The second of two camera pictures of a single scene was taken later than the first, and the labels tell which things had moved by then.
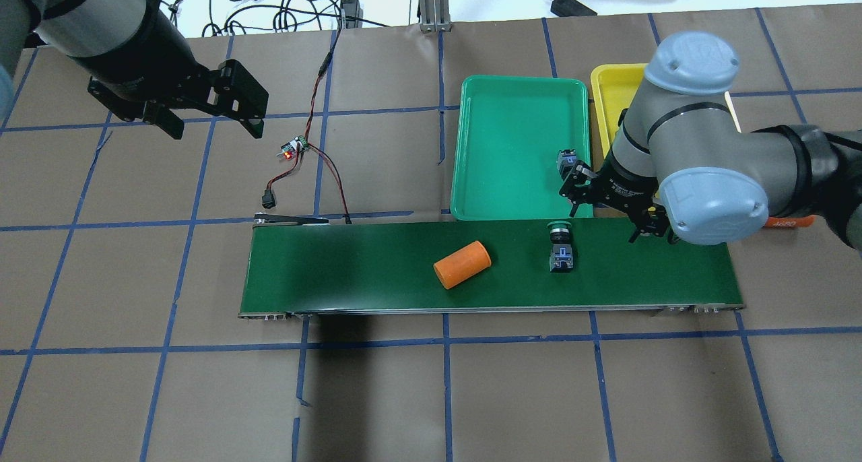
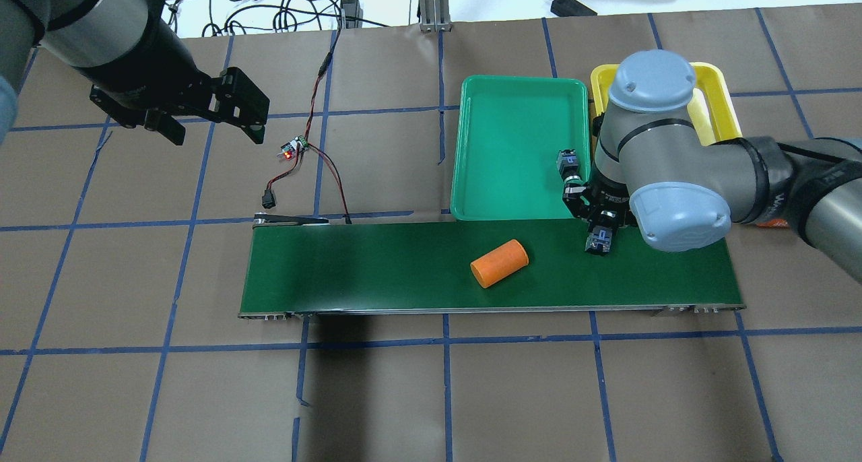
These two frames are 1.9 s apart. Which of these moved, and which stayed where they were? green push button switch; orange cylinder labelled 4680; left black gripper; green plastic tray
Moved: green push button switch
Stayed: green plastic tray; left black gripper; orange cylinder labelled 4680
